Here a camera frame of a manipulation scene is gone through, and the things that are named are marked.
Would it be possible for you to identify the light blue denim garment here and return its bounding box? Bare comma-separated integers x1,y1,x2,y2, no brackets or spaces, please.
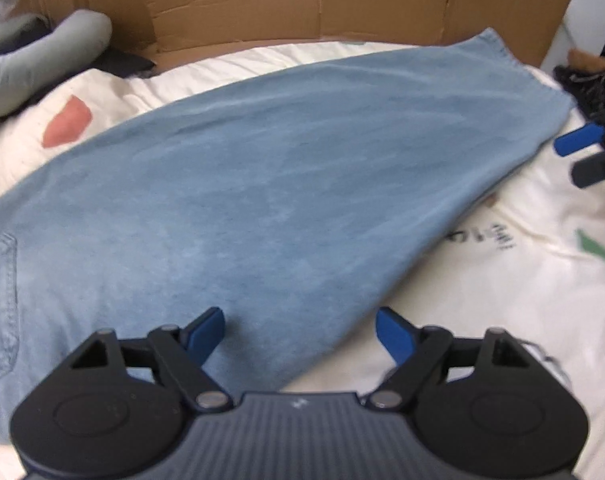
0,30,573,443

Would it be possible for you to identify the grey neck pillow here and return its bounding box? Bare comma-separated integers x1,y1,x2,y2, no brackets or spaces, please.
0,9,112,117

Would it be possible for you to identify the brown cardboard sheet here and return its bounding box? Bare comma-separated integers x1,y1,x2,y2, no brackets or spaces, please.
16,0,570,70

